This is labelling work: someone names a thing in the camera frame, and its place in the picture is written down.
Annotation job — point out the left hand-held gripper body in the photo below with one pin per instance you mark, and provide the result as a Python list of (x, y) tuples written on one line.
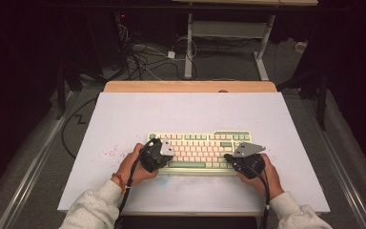
[(154, 157)]

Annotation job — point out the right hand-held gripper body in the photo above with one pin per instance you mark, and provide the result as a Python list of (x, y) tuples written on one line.
[(251, 159)]

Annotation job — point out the cream pink green keyboard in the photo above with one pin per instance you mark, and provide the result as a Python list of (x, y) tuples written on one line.
[(200, 149)]

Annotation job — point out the person's left hand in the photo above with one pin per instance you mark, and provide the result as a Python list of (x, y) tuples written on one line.
[(130, 171)]

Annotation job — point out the person's right hand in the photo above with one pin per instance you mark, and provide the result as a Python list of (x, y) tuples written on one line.
[(271, 184)]

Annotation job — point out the white foam board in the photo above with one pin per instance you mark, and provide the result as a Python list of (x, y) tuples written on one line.
[(187, 111)]

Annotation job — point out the black metal stand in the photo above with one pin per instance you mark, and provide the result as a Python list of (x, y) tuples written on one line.
[(61, 95), (322, 105)]

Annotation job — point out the white power adapter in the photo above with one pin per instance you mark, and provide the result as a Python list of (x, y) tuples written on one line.
[(171, 54)]

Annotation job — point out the small white floor box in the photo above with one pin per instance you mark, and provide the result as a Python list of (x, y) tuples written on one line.
[(300, 47)]

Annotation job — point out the aluminium floor rail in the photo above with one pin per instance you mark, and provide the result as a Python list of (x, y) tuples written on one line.
[(340, 165), (35, 171)]

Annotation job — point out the white metal desk frame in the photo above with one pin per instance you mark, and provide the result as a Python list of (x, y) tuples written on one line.
[(189, 47)]

